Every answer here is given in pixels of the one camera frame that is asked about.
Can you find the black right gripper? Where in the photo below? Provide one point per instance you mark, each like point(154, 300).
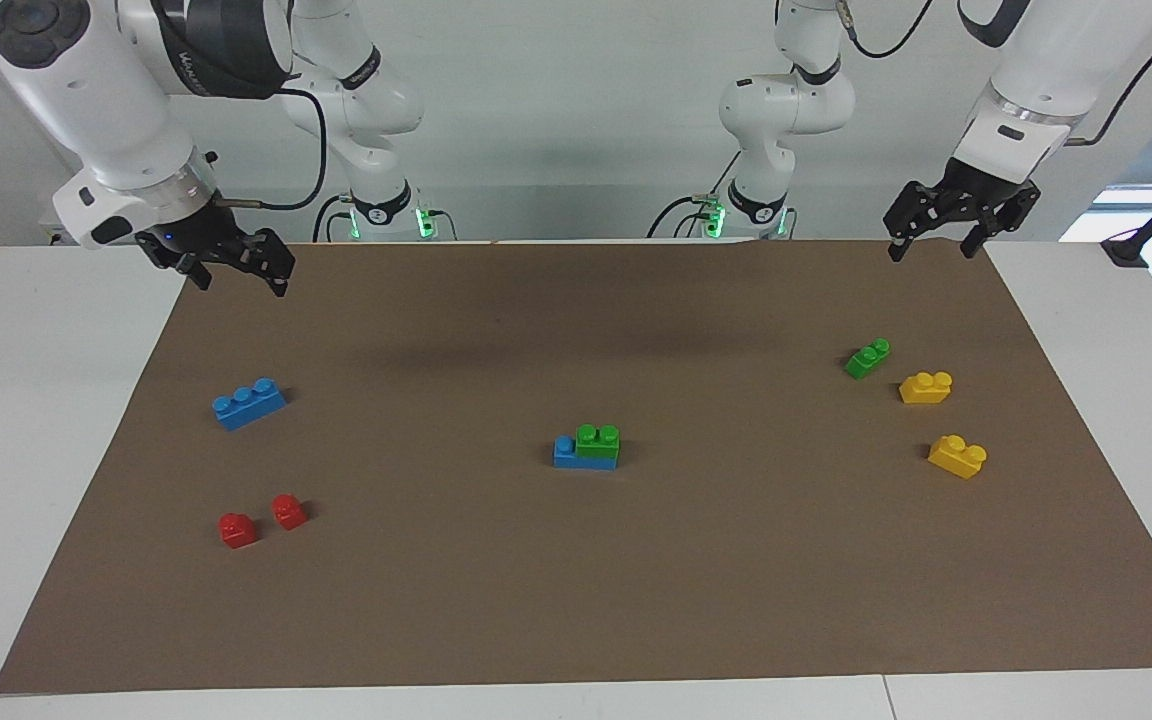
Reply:
point(201, 238)

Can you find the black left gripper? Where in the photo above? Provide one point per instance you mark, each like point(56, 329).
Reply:
point(981, 192)

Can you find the blue three-stud toy brick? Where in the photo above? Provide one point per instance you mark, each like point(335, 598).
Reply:
point(566, 457)
point(248, 405)

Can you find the green two-stud toy brick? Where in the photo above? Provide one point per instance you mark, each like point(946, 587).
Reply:
point(866, 361)
point(598, 445)

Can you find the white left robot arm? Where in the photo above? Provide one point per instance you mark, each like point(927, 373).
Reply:
point(786, 110)

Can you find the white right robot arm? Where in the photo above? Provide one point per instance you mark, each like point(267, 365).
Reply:
point(86, 100)

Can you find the yellow two-stud toy brick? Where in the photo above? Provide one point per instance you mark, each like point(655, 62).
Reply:
point(924, 389)
point(956, 460)

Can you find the red single-stud toy brick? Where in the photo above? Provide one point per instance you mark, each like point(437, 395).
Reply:
point(237, 531)
point(289, 513)

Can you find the brown table mat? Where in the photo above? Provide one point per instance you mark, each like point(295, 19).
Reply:
point(576, 580)

